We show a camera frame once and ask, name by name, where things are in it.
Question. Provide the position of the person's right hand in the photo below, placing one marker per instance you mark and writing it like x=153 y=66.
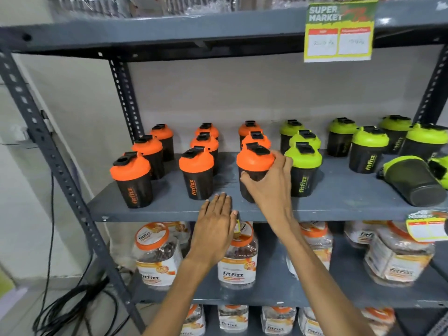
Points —
x=274 y=195

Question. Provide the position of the person's left hand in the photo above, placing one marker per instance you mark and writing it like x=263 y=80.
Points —
x=213 y=234

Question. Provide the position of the person's left middle finger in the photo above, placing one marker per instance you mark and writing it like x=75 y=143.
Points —
x=219 y=204

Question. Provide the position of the person's left little finger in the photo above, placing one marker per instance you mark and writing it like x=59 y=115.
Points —
x=204 y=210

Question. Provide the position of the person's right thumb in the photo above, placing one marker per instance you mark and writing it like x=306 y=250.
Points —
x=249 y=181

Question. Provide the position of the person's left thumb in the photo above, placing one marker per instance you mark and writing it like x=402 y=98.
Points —
x=233 y=222

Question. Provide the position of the orange-lid black shaker bottle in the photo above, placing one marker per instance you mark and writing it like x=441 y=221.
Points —
x=254 y=160

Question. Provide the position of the person's right forearm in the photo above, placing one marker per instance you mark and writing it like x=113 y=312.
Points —
x=315 y=283

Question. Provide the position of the person's left forearm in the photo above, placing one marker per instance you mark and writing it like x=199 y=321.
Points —
x=182 y=297

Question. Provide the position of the group of orange-lid black shakers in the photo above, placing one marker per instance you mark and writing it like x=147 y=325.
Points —
x=197 y=165

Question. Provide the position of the row of clear orange-lid jars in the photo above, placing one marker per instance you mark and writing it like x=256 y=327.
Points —
x=233 y=319
x=158 y=264

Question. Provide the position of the grey metal shelf rack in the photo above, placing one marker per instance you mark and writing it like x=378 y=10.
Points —
x=343 y=199

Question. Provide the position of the group of green-lid black shakers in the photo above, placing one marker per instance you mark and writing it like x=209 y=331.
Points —
x=368 y=140

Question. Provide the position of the large green yellow price tag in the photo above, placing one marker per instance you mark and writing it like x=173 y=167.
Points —
x=339 y=34

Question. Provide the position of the small yellow price tag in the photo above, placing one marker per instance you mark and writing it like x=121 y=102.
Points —
x=425 y=229

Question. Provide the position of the clear plastic-wrapped goods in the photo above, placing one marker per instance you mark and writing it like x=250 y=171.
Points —
x=87 y=5

